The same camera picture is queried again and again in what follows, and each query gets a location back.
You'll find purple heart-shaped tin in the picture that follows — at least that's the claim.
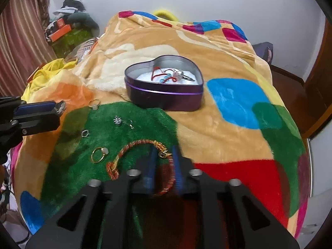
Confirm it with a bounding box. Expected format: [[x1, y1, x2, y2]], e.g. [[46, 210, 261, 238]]
[[124, 55, 204, 112]]

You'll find dark purple bag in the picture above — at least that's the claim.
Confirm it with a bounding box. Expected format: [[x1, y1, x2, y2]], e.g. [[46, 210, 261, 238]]
[[253, 41, 274, 64]]

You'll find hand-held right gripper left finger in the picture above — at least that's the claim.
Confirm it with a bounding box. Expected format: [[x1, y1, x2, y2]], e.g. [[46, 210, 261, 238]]
[[24, 146, 159, 249]]

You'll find striped pink curtain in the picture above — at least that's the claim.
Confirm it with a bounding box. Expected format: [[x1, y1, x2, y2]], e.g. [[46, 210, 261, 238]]
[[0, 0, 57, 97]]

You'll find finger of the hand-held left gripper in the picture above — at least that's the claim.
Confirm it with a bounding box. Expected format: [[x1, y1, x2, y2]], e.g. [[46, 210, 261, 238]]
[[10, 113, 62, 137], [13, 100, 66, 116]]

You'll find yellow ring-shaped pillow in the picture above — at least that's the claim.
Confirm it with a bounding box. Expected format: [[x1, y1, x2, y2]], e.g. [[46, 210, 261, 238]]
[[153, 9, 180, 22]]

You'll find red string bracelet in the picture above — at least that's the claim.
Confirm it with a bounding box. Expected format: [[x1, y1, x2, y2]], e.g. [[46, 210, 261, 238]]
[[150, 66, 180, 84]]

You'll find silver crystal charm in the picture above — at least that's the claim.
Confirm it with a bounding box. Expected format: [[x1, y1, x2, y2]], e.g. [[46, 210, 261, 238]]
[[172, 69, 197, 82]]

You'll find red gold braided bracelet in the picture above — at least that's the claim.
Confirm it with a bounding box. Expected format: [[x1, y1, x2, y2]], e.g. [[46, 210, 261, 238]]
[[106, 139, 175, 197]]

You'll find striped cloth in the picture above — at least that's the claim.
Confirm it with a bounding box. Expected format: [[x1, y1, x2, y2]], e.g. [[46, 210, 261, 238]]
[[77, 38, 99, 58]]

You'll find yellow cloth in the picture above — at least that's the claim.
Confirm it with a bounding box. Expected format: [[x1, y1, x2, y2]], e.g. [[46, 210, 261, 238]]
[[21, 58, 79, 102]]

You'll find dark green cushion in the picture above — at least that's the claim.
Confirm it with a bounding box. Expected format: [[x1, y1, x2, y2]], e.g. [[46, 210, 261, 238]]
[[67, 13, 100, 35]]

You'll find pile of clothes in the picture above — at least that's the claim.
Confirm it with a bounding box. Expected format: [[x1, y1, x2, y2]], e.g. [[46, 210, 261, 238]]
[[52, 0, 87, 19]]

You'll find wooden door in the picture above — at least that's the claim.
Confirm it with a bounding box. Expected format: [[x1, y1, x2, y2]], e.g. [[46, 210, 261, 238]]
[[298, 13, 332, 138]]

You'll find orange box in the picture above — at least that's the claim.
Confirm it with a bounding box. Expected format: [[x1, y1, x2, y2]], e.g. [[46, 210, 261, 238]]
[[49, 24, 72, 42]]

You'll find colourful patchwork blanket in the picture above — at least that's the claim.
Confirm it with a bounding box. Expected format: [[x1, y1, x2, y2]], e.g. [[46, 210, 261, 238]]
[[14, 10, 311, 239]]

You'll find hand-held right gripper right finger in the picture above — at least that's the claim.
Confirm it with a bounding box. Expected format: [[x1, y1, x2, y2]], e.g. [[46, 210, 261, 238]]
[[171, 146, 300, 249]]

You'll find gold ring with white stone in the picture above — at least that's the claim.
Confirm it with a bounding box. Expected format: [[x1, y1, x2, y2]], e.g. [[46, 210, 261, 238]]
[[91, 147, 109, 164]]

